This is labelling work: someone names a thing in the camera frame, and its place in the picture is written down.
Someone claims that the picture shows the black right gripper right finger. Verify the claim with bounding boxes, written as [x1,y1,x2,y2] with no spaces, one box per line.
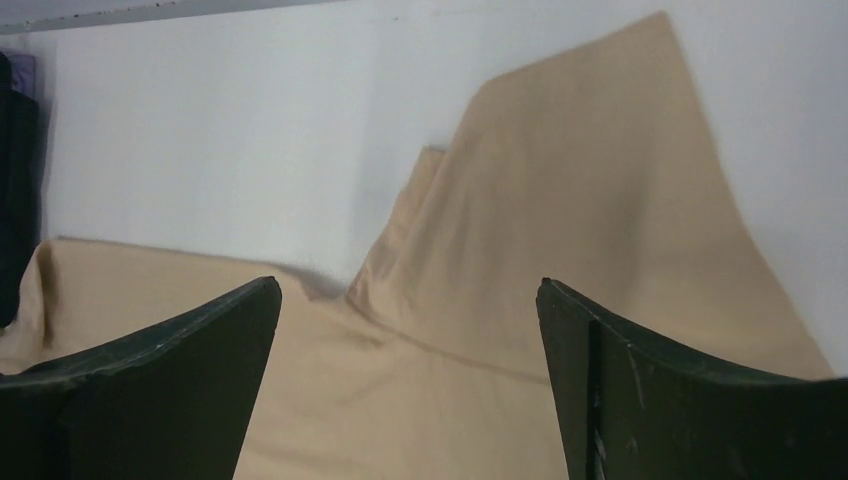
[536,278,847,479]

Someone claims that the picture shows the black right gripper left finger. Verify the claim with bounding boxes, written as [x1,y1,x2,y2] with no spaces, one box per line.
[1,277,282,479]

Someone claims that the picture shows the beige t shirt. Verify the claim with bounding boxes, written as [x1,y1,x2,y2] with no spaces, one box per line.
[0,11,835,480]

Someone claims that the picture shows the black folded t shirt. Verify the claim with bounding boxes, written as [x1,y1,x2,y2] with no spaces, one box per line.
[1,55,39,327]

